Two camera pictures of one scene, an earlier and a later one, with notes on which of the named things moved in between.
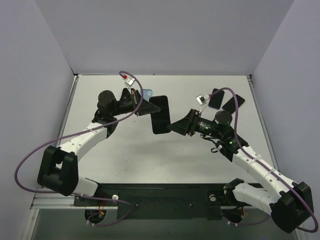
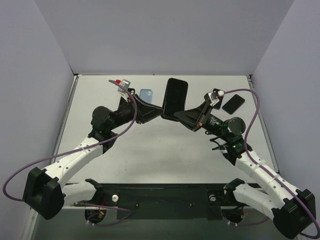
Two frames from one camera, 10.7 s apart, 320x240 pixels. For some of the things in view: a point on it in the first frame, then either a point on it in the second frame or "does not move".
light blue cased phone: (147, 94) does not move
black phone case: (160, 120) to (168, 113)
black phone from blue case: (230, 106) does not move
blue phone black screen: (215, 101) does not move
